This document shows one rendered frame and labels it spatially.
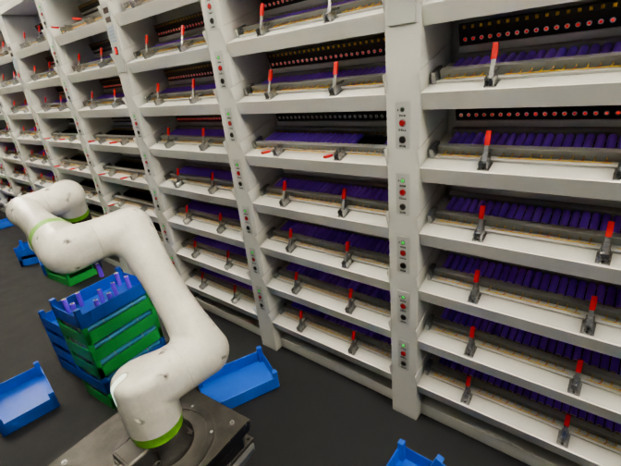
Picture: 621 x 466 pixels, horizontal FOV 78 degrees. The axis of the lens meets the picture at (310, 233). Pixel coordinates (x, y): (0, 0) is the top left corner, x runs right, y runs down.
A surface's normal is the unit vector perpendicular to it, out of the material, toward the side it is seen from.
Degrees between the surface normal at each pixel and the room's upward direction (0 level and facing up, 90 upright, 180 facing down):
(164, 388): 85
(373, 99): 108
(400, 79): 90
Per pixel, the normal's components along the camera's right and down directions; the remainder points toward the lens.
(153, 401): 0.70, 0.18
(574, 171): -0.29, -0.76
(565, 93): -0.56, 0.62
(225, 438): -0.12, -0.92
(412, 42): -0.62, 0.36
